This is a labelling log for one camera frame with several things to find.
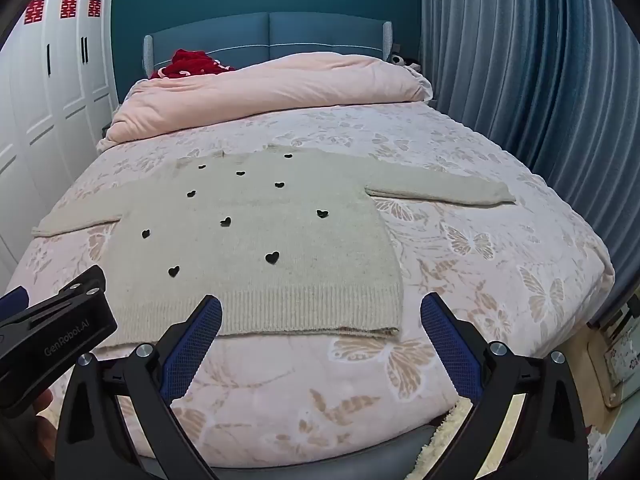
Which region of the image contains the blue upholstered headboard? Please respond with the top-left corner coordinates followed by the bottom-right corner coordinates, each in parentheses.
top-left (143, 11), bottom-right (393, 81)

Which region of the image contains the floral printed box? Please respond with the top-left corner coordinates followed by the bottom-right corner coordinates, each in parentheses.
top-left (595, 292), bottom-right (640, 408)

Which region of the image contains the beige sweater with black hearts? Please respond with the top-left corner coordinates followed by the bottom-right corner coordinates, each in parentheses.
top-left (31, 144), bottom-right (517, 350)

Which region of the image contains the white wardrobe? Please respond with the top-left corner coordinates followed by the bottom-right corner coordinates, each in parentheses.
top-left (0, 0), bottom-right (121, 281)

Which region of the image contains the blue grey curtain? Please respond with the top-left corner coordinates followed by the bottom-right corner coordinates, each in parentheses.
top-left (420, 0), bottom-right (640, 311)

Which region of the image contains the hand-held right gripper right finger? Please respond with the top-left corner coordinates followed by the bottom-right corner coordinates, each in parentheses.
top-left (410, 292), bottom-right (586, 480)

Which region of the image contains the pink duvet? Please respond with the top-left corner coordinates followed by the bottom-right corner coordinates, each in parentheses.
top-left (96, 52), bottom-right (433, 153)

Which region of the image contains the red cloth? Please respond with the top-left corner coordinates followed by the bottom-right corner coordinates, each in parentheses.
top-left (148, 48), bottom-right (236, 80)

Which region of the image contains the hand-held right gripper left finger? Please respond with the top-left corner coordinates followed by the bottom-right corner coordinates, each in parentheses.
top-left (55, 294), bottom-right (223, 480)

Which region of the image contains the pink butterfly print blanket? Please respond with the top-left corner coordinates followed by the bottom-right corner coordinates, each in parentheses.
top-left (10, 102), bottom-right (616, 471)

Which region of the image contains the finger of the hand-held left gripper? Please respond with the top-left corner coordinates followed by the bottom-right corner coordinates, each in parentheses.
top-left (0, 286), bottom-right (28, 313)
top-left (0, 266), bottom-right (108, 333)

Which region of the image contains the white fluffy rug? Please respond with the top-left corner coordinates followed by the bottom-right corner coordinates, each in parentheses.
top-left (415, 394), bottom-right (526, 480)

